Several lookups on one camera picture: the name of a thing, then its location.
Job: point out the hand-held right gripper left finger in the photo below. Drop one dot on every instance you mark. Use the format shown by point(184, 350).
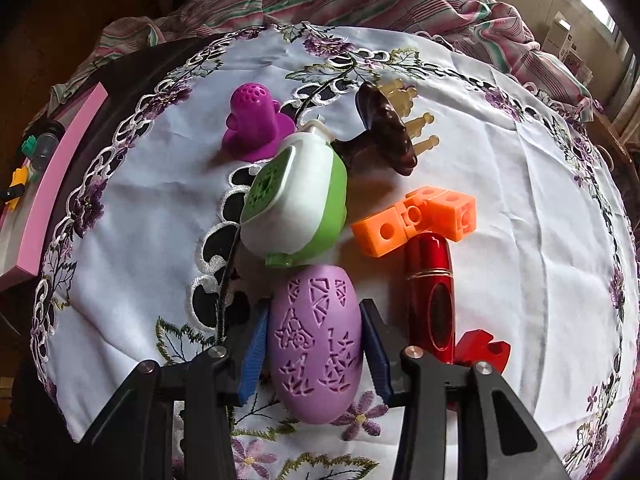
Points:
point(252, 360)

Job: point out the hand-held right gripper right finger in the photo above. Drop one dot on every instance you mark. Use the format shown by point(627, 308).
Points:
point(375, 355)

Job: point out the lilac perforated egg-shaped case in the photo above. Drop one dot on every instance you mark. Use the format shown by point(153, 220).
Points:
point(310, 350)

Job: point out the orange linked plastic cubes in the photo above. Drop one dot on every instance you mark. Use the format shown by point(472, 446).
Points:
point(372, 232)

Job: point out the white and green plastic device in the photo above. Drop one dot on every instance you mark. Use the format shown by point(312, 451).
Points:
point(300, 185)

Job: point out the magenta perforated plastic toy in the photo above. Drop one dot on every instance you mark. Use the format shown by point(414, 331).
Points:
point(252, 120)

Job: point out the pink storage box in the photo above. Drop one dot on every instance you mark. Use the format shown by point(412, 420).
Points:
point(65, 160)

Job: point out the red metallic perfume atomizer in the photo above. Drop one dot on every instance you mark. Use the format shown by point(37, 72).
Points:
point(425, 270)

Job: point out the red plastic block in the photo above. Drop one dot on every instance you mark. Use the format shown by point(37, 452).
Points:
point(480, 347)

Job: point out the white embroidered floral tablecloth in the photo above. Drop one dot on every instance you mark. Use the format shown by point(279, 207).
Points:
point(150, 210)

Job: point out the brown massage brush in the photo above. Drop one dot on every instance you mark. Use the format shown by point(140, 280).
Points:
point(385, 125)

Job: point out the yellow small item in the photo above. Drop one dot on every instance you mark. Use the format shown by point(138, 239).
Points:
point(17, 180)

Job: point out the grey bottle with black cap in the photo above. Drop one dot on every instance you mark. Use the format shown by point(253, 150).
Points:
point(45, 147)

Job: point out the green capped small bottle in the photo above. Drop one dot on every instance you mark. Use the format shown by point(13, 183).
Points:
point(27, 146)

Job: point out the striped pink and green blanket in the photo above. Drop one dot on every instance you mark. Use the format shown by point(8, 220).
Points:
point(400, 0)

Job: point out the cardboard boxes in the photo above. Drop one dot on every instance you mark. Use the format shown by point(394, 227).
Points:
point(565, 40)

